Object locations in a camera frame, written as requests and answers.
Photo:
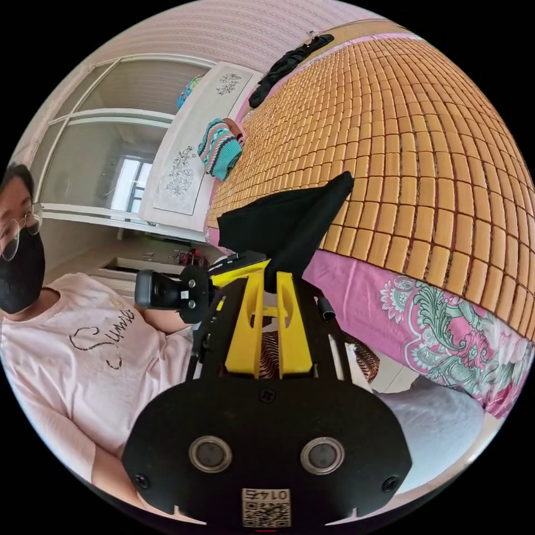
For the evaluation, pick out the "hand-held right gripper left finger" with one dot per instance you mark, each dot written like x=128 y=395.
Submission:
x=246 y=334

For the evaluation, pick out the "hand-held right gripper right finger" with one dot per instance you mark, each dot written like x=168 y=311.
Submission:
x=292 y=334

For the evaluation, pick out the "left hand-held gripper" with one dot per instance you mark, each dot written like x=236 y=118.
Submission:
x=194 y=292

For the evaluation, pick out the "black pants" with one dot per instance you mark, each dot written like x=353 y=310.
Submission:
x=284 y=225

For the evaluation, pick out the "person's right forearm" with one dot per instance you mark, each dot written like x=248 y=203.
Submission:
x=119 y=480

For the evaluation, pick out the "person's left hand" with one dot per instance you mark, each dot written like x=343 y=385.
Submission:
x=165 y=322

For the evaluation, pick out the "teal striped rolled blanket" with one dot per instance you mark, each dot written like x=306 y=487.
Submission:
x=219 y=148

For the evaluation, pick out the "person's body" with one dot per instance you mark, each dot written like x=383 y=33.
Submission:
x=83 y=355

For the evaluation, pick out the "white framed window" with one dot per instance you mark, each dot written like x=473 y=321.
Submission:
x=104 y=167

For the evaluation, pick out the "teal patterned pillow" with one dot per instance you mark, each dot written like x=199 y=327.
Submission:
x=189 y=92

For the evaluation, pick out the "black garment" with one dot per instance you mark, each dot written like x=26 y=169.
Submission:
x=288 y=62

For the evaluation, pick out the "bed with woven mat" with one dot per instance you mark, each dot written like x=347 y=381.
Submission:
x=418 y=146

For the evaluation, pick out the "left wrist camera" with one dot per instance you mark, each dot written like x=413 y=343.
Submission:
x=156 y=290

